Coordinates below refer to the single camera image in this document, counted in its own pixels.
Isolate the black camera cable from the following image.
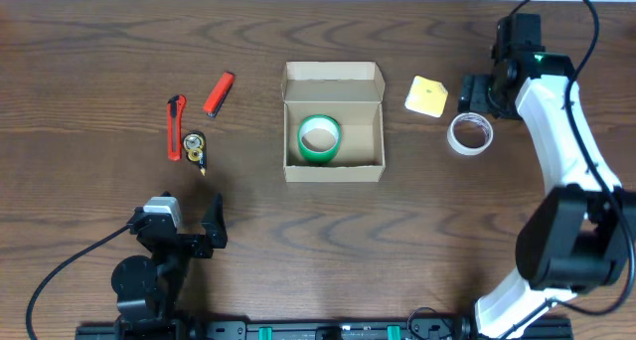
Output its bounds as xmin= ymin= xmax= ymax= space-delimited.
xmin=501 ymin=0 xmax=636 ymax=340
xmin=25 ymin=223 xmax=133 ymax=340

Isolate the green tape roll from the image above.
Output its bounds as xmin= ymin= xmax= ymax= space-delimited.
xmin=297 ymin=114 xmax=342 ymax=164

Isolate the red mini stapler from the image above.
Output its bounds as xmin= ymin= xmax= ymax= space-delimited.
xmin=203 ymin=72 xmax=236 ymax=118

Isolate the open cardboard box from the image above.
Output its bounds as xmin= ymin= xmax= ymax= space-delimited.
xmin=281 ymin=62 xmax=386 ymax=183

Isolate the black yellow correction tape dispenser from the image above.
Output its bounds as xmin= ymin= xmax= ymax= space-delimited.
xmin=182 ymin=131 xmax=207 ymax=176

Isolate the black right camera cable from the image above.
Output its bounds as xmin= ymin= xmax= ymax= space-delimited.
xmin=501 ymin=0 xmax=636 ymax=340

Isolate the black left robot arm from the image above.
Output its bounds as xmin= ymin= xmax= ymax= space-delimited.
xmin=111 ymin=193 xmax=228 ymax=332

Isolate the red utility knife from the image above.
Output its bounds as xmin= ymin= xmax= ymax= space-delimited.
xmin=166 ymin=94 xmax=187 ymax=161

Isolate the black left camera cable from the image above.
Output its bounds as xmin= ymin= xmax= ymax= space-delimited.
xmin=25 ymin=223 xmax=133 ymax=340

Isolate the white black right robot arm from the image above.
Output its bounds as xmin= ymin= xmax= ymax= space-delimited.
xmin=457 ymin=49 xmax=635 ymax=339

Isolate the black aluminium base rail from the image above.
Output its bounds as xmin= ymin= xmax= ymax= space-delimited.
xmin=74 ymin=317 xmax=575 ymax=340

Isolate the yellow sticky note pad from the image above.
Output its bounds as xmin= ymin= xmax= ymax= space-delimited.
xmin=404 ymin=76 xmax=448 ymax=117

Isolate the white tape roll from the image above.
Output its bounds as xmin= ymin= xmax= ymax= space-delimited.
xmin=446 ymin=112 xmax=494 ymax=156

